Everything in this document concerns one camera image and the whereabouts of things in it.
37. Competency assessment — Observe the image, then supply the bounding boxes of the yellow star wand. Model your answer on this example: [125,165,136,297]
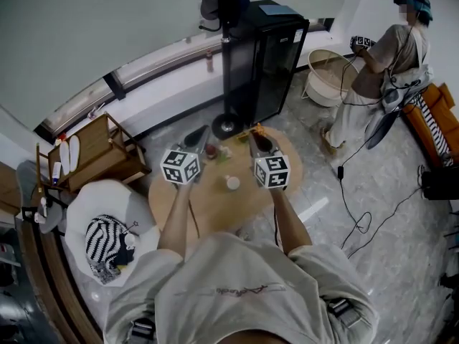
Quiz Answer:
[247,123,269,139]

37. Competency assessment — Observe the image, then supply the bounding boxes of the black glass-door fridge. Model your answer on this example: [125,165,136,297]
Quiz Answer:
[222,0,311,125]

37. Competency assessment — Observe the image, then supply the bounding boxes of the oval wooden coffee table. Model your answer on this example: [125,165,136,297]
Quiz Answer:
[148,125,305,242]

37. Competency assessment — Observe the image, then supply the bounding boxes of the white cup with handle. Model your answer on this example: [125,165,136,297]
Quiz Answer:
[224,174,242,192]

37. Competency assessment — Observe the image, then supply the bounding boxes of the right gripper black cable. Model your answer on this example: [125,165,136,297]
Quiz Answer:
[273,206,283,247]

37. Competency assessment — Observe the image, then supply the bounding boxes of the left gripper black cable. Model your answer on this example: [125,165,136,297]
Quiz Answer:
[187,199,201,239]

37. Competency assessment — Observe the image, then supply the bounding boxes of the person's strap buckle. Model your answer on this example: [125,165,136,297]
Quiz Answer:
[328,297,361,328]
[131,317,157,342]

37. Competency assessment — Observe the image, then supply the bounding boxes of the black white striped cloth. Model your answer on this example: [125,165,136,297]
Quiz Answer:
[85,214,136,286]

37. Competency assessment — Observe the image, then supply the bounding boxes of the white slipper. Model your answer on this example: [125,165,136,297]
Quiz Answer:
[59,140,71,176]
[69,135,81,172]

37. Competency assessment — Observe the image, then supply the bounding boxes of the black coat rack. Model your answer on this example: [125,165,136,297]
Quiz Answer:
[199,0,251,142]

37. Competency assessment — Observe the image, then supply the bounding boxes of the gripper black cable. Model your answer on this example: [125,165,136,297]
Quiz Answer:
[273,206,283,247]
[187,199,201,239]

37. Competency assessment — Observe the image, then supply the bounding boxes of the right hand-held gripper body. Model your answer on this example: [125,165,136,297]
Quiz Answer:
[250,154,290,190]

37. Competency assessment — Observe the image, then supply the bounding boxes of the person's left forearm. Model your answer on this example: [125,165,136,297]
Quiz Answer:
[156,181,197,262]

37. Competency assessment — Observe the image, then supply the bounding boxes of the person's right forearm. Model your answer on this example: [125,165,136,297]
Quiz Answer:
[268,187,313,254]

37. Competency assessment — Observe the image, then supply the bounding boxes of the person's left strap buckle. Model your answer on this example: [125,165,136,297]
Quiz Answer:
[131,317,157,342]

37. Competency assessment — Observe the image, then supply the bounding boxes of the person's light grey t-shirt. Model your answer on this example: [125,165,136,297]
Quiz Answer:
[103,231,380,344]

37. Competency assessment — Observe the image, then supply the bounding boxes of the wooden shelf rack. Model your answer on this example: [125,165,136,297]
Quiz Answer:
[35,112,153,194]

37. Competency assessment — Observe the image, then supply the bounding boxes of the striped cushion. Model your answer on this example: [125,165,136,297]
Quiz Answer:
[418,97,452,165]

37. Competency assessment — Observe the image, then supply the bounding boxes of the round white side table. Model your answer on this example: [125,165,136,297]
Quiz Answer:
[302,48,360,108]

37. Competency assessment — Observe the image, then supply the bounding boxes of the orange sofa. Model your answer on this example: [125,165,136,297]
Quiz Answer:
[403,82,459,168]

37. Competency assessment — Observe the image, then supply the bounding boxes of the grey chair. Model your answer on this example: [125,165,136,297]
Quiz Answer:
[16,159,68,235]

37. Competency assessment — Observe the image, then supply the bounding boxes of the person's right strap buckle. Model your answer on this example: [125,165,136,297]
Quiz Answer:
[328,297,361,328]

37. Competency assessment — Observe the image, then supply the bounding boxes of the white beanbag seat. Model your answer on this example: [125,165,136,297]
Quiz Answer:
[65,179,161,289]

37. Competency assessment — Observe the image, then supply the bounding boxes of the black case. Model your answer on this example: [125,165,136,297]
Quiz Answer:
[421,170,459,201]

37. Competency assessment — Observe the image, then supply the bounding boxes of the black adapter cable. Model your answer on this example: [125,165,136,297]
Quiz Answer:
[339,177,427,259]

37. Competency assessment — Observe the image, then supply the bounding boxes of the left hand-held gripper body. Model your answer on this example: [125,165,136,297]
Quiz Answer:
[160,143,205,185]

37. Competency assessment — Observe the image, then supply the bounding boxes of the dark hat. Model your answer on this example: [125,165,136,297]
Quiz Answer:
[199,0,251,32]

